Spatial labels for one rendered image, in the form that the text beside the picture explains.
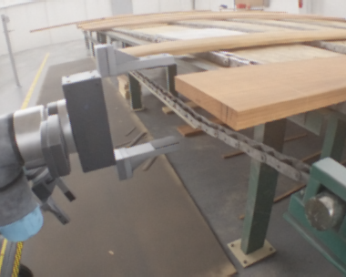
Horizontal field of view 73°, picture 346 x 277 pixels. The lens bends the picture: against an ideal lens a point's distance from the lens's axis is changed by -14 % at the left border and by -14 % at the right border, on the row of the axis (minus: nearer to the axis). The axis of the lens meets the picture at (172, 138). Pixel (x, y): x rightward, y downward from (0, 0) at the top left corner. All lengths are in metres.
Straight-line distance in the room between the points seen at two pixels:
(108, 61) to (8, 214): 0.25
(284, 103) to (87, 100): 0.26
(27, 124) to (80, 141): 0.07
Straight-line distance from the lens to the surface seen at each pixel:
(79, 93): 0.34
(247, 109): 0.35
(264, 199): 1.05
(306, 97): 0.42
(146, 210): 1.48
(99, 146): 0.37
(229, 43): 0.99
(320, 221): 0.39
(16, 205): 0.41
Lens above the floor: 1.00
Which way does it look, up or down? 28 degrees down
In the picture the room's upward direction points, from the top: 4 degrees counter-clockwise
